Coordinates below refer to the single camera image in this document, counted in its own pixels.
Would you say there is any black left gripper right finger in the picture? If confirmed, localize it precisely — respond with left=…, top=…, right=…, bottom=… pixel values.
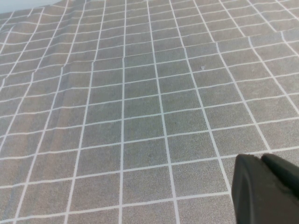
left=260, top=152, right=299, bottom=201

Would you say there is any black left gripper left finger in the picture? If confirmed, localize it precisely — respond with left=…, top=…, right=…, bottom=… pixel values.
left=230, top=153, right=299, bottom=224

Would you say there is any grey white-grid tablecloth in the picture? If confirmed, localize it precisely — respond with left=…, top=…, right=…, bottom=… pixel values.
left=0, top=0, right=299, bottom=224

